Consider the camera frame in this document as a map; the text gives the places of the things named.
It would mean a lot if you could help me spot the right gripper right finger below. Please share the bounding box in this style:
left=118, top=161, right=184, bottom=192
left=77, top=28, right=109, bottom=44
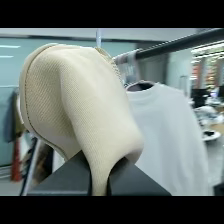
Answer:
left=106, top=156, right=173, bottom=197

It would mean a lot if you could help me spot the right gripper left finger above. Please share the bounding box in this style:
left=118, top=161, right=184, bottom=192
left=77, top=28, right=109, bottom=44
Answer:
left=28, top=149, right=93, bottom=197

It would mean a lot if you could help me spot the beige long-sleeved shirt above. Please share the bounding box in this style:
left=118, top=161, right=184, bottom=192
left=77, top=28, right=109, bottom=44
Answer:
left=18, top=43, right=146, bottom=197

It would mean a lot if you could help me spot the white T-shirt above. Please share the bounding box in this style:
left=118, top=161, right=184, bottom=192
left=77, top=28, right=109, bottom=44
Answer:
left=124, top=81, right=214, bottom=197

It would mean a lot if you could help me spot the black clothes rail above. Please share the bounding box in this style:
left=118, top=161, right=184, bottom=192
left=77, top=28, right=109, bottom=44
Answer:
left=113, top=28, right=224, bottom=64

